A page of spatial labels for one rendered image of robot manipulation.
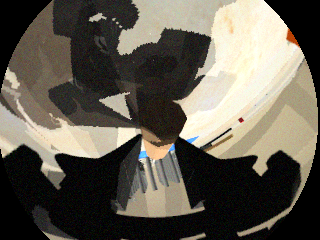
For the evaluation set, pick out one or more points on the blue flat strip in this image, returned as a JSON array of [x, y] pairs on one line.
[[143, 154]]

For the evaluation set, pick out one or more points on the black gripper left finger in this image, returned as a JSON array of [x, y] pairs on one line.
[[113, 172]]

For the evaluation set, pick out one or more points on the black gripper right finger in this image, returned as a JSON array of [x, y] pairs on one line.
[[202, 173]]

